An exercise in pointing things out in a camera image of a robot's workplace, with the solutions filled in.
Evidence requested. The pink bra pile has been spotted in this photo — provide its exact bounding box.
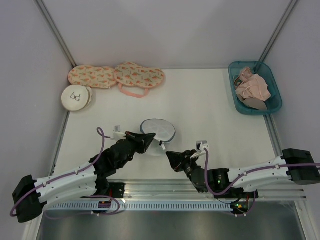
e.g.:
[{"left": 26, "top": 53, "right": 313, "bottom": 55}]
[{"left": 233, "top": 66, "right": 272, "bottom": 111}]

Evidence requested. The frame post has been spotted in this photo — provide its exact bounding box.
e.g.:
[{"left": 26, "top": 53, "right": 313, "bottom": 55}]
[
  {"left": 33, "top": 0, "right": 77, "bottom": 68},
  {"left": 258, "top": 0, "right": 300, "bottom": 63}
]

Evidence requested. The teal plastic basket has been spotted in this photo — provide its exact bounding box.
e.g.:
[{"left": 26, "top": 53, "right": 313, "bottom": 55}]
[{"left": 228, "top": 61, "right": 283, "bottom": 116}]

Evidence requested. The floral bra bag left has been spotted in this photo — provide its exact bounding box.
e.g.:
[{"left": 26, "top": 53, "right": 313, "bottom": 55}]
[{"left": 67, "top": 65, "right": 118, "bottom": 89}]

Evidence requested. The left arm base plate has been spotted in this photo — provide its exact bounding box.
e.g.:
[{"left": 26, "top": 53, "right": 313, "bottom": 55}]
[{"left": 96, "top": 182, "right": 126, "bottom": 199}]

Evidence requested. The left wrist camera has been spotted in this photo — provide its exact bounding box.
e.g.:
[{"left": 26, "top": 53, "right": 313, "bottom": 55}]
[{"left": 110, "top": 125, "right": 126, "bottom": 142}]

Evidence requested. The white mesh laundry bag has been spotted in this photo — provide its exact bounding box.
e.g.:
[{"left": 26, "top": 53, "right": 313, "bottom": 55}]
[{"left": 140, "top": 118, "right": 176, "bottom": 157}]

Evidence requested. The white slotted cable duct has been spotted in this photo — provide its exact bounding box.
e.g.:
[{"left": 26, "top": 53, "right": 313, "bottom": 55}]
[{"left": 50, "top": 200, "right": 232, "bottom": 212}]

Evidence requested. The floral bra bag with handle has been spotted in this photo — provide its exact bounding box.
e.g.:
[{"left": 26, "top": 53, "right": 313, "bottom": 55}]
[{"left": 113, "top": 62, "right": 165, "bottom": 98}]

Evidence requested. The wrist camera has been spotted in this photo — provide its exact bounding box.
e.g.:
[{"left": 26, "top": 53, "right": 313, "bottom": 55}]
[
  {"left": 110, "top": 125, "right": 126, "bottom": 142},
  {"left": 191, "top": 140, "right": 209, "bottom": 159}
]

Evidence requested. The aluminium front rail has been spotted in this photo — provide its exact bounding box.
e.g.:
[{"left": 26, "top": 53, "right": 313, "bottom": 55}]
[{"left": 33, "top": 178, "right": 308, "bottom": 201}]

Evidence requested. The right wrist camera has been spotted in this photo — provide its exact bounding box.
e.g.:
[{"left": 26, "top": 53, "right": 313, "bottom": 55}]
[{"left": 191, "top": 140, "right": 209, "bottom": 159}]

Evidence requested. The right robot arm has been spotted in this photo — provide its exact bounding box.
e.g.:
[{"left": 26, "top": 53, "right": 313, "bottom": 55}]
[{"left": 166, "top": 148, "right": 320, "bottom": 199}]

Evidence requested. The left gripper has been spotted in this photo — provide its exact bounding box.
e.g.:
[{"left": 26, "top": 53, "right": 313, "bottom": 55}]
[{"left": 118, "top": 131, "right": 156, "bottom": 169}]

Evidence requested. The cream round glasses pouch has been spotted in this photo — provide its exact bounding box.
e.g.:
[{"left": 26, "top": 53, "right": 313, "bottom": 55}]
[{"left": 61, "top": 85, "right": 93, "bottom": 112}]

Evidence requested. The right frame post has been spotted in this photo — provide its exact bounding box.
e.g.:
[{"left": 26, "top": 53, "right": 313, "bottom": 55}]
[{"left": 258, "top": 0, "right": 300, "bottom": 63}]

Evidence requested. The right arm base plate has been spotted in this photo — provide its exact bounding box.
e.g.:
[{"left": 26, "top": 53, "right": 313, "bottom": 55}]
[{"left": 213, "top": 187, "right": 259, "bottom": 200}]

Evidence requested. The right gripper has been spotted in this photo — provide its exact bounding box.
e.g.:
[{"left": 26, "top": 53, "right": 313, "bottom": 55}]
[{"left": 165, "top": 149, "right": 199, "bottom": 180}]

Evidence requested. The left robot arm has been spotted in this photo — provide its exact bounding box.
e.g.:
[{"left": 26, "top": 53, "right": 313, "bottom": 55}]
[{"left": 9, "top": 131, "right": 156, "bottom": 223}]

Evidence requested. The left frame post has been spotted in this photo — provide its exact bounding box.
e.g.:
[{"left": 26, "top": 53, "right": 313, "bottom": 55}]
[{"left": 33, "top": 0, "right": 77, "bottom": 68}]

